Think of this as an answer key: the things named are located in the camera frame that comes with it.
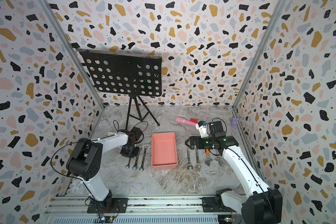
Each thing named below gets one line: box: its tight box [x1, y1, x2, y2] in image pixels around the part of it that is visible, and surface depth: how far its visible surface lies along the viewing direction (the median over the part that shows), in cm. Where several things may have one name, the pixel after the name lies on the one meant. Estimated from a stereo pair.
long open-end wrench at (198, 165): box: [195, 148, 202, 171], surface depth 90 cm
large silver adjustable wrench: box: [214, 155, 226, 167], surface depth 92 cm
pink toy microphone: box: [175, 117, 197, 127], surface depth 112 cm
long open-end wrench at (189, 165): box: [187, 148, 194, 171], surface depth 92 cm
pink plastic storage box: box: [151, 132, 178, 171], surface depth 96 cm
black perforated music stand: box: [76, 49, 162, 131], surface depth 78 cm
